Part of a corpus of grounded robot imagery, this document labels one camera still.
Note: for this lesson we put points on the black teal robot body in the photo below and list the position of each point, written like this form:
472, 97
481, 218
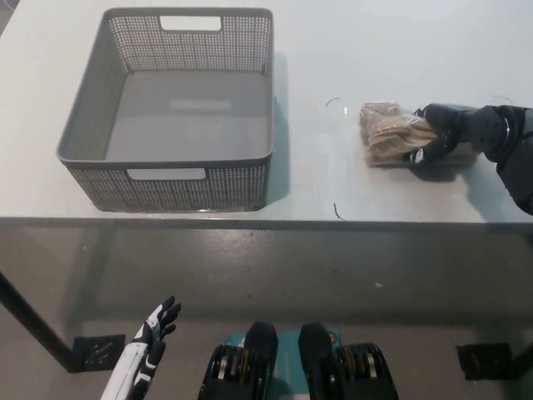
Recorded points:
258, 366

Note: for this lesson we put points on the grey perforated plastic basket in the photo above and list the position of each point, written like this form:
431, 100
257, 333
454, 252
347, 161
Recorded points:
187, 125

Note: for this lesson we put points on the black table foot plate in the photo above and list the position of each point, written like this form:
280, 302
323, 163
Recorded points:
98, 354
485, 360

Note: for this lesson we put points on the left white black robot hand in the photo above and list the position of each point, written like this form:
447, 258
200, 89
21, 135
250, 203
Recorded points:
141, 358

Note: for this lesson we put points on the black metal table leg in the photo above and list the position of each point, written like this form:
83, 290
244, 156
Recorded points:
37, 321

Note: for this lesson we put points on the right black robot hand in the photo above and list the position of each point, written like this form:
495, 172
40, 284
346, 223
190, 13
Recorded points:
470, 125

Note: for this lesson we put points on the bag of wooden cutlery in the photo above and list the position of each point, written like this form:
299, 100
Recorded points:
387, 129

